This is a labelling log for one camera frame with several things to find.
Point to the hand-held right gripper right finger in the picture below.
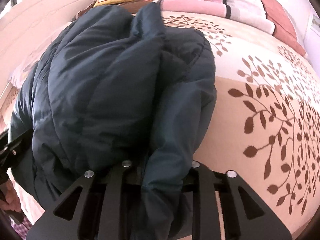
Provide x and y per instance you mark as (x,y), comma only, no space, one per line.
(202,180)

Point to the dark teal quilted jacket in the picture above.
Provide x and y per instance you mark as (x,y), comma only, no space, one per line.
(112,92)

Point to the pink white striped folded blanket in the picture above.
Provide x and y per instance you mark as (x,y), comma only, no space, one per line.
(212,5)

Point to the salmon pink pillow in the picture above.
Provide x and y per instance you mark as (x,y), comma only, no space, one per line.
(280,17)

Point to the pink plaid pants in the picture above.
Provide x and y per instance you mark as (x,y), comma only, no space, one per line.
(21,227)

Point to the white sliding-door wardrobe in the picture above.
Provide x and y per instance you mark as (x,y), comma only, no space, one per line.
(313,37)

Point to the white bed headboard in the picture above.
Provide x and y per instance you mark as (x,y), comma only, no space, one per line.
(50,10)

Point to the beige leaf-print bed blanket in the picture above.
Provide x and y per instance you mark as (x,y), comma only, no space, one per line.
(250,67)

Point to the person's left hand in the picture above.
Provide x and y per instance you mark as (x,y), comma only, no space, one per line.
(12,197)

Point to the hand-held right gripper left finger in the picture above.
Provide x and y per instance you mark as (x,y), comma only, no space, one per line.
(120,180)

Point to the lilac floral pillow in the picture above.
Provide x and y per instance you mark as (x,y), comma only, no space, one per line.
(22,77)

